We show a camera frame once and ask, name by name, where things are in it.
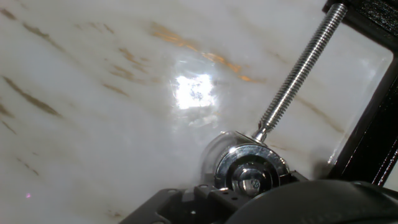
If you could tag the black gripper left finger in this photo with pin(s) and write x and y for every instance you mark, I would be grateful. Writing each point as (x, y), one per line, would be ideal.
(202, 202)

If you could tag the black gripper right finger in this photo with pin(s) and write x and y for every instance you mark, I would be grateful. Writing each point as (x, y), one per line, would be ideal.
(298, 176)

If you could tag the chrome jar lid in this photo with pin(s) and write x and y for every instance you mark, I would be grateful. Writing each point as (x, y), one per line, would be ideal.
(252, 168)

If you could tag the small clear glass jar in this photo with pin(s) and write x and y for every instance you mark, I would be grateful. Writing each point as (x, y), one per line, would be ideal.
(211, 152)

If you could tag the black C-clamp with steel screw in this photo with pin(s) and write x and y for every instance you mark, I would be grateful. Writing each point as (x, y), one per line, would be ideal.
(304, 65)

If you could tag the marble patterned board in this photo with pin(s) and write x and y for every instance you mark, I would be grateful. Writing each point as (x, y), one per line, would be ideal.
(93, 124)

